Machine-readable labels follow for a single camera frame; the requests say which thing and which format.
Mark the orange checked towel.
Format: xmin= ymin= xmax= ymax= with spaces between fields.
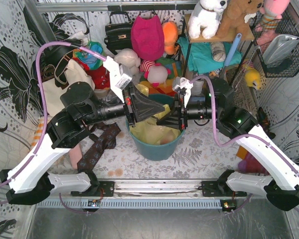
xmin=31 ymin=119 xmax=44 ymax=149

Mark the yellow plastic trash bag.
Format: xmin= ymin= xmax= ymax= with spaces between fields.
xmin=129 ymin=90 xmax=181 ymax=145

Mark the silver foil pouch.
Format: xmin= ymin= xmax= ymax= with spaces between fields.
xmin=262 ymin=34 xmax=299 ymax=65

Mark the black leather handbag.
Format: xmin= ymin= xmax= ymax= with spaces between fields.
xmin=104 ymin=11 xmax=133 ymax=55

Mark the orange plush toy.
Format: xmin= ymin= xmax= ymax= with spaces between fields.
xmin=162 ymin=21 xmax=178 ymax=55

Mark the colourful silk scarf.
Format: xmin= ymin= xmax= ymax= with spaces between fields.
xmin=72 ymin=41 xmax=105 ymax=71

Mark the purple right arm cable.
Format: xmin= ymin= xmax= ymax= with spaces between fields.
xmin=189 ymin=75 xmax=299 ymax=217

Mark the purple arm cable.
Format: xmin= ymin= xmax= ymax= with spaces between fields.
xmin=0 ymin=41 xmax=108 ymax=215
xmin=189 ymin=75 xmax=299 ymax=217

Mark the pink striped plush doll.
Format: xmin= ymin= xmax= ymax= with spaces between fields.
xmin=140 ymin=60 xmax=171 ymax=87

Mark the cream canvas tote bag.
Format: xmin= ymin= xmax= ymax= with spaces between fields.
xmin=43 ymin=59 xmax=95 ymax=117

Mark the black metal shelf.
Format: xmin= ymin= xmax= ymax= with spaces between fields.
xmin=179 ymin=13 xmax=259 ymax=100

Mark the red garment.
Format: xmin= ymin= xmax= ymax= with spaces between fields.
xmin=86 ymin=65 xmax=110 ymax=90

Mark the pink plush toy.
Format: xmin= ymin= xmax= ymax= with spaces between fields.
xmin=256 ymin=0 xmax=290 ymax=30

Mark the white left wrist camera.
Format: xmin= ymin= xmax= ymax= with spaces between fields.
xmin=103 ymin=56 xmax=133 ymax=102

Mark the white roll container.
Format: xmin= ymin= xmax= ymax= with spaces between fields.
xmin=191 ymin=79 xmax=204 ymax=96

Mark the dark floral necktie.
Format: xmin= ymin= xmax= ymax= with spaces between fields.
xmin=77 ymin=122 xmax=121 ymax=172

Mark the pink cloth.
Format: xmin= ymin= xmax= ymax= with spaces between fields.
xmin=69 ymin=144 xmax=83 ymax=169

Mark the brown teddy bear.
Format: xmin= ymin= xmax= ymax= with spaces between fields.
xmin=215 ymin=0 xmax=264 ymax=42

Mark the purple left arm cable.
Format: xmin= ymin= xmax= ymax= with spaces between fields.
xmin=0 ymin=41 xmax=108 ymax=215

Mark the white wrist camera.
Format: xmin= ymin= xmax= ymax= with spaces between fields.
xmin=103 ymin=56 xmax=133 ymax=102
xmin=172 ymin=77 xmax=193 ymax=107

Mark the black wire basket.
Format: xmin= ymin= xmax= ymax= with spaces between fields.
xmin=250 ymin=11 xmax=299 ymax=78

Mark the teal folded cloth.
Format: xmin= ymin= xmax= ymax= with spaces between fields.
xmin=177 ymin=37 xmax=242 ymax=74

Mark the white plush lamb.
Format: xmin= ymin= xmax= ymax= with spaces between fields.
xmin=114 ymin=48 xmax=141 ymax=76

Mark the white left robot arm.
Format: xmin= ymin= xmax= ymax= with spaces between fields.
xmin=0 ymin=82 xmax=165 ymax=205

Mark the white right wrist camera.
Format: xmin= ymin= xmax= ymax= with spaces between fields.
xmin=172 ymin=77 xmax=193 ymax=107

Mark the teal plastic trash bin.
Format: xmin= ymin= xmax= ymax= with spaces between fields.
xmin=126 ymin=94 xmax=188 ymax=161

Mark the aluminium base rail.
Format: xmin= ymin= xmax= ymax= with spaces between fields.
xmin=37 ymin=178 xmax=285 ymax=212

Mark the white plush dog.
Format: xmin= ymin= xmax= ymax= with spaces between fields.
xmin=188 ymin=0 xmax=227 ymax=39

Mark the purple orange sock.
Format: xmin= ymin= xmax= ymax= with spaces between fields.
xmin=236 ymin=146 xmax=268 ymax=174

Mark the magenta fuzzy bag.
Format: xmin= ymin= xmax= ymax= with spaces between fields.
xmin=131 ymin=15 xmax=164 ymax=61

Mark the yellow plush duck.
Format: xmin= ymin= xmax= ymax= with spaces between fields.
xmin=242 ymin=60 xmax=261 ymax=90

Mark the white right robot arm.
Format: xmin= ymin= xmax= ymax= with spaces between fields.
xmin=157 ymin=75 xmax=299 ymax=211

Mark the black hat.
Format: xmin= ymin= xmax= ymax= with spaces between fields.
xmin=43 ymin=39 xmax=81 ymax=65

